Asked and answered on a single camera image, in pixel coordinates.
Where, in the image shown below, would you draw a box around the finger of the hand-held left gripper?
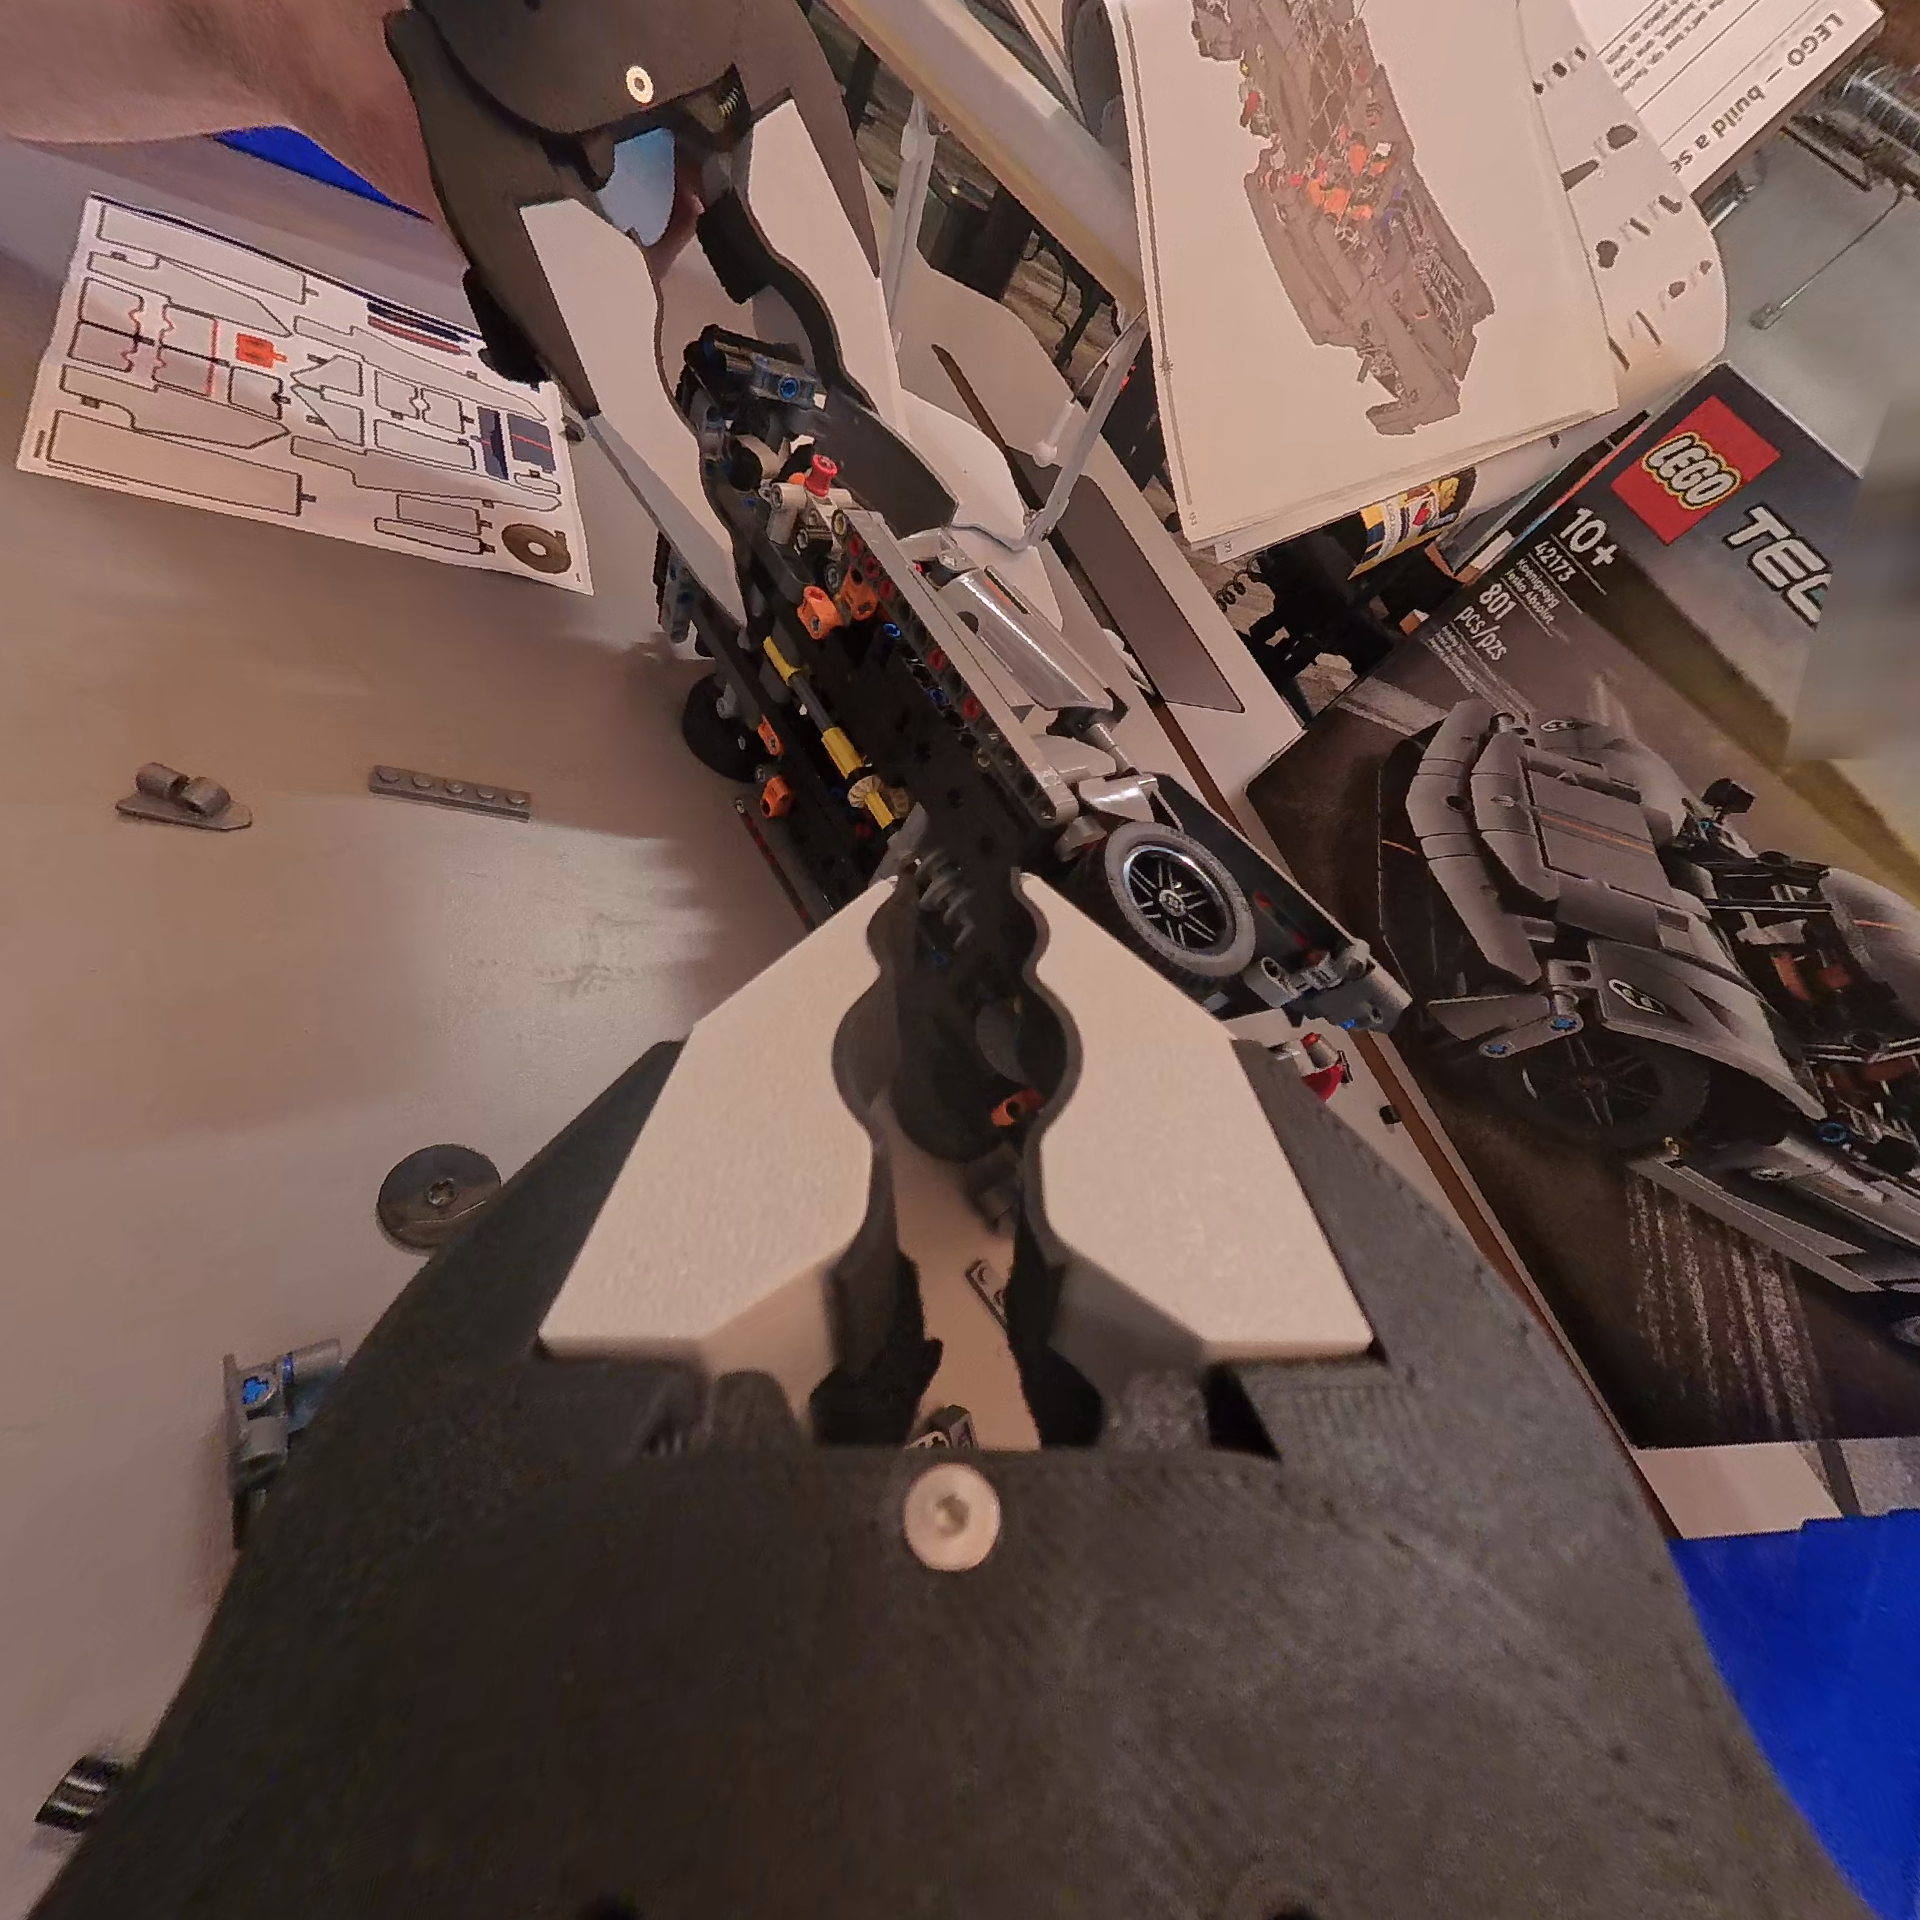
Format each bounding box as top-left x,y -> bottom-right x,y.
516,199 -> 752,625
696,109 -> 918,437

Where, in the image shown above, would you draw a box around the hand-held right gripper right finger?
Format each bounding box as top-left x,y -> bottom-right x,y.
1009,873 -> 1376,1450

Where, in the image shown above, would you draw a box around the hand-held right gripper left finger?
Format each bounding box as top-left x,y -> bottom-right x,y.
537,873 -> 944,1450

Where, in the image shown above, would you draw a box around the grey lego car chassis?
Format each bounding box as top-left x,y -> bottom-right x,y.
649,321 -> 1416,1225

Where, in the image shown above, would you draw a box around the person's left forearm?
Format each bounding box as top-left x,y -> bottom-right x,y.
0,0 -> 443,225

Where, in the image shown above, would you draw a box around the scattered loose lego pieces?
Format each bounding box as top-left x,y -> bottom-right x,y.
914,1257 -> 1024,1450

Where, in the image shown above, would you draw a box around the black round lego disc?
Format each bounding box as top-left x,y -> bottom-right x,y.
376,1144 -> 505,1248

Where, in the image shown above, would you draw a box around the lego sticker sheet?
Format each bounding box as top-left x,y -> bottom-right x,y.
16,193 -> 598,599

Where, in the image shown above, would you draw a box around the dark lego set box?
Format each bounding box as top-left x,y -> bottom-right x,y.
1247,359 -> 1920,1450

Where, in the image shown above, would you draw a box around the small grey lego plate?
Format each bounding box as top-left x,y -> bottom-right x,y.
368,767 -> 536,823

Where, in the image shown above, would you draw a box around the small grey lego subassembly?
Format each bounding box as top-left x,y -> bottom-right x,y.
224,1340 -> 350,1548

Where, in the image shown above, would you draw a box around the colourful lego leaflet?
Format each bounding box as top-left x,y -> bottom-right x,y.
1343,465 -> 1480,578

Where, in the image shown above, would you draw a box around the small grey lego piece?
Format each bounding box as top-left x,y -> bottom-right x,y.
116,761 -> 254,835

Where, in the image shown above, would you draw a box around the white book stand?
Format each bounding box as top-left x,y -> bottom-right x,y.
737,0 -> 1164,663

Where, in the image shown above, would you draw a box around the blue storage bin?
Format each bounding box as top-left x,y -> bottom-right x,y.
1665,1500 -> 1920,1920
211,129 -> 442,231

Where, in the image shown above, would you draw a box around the open instruction booklet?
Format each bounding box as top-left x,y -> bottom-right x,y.
1111,0 -> 1729,549

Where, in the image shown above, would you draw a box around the white printed paper sheet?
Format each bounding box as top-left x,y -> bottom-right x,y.
1568,0 -> 1889,196

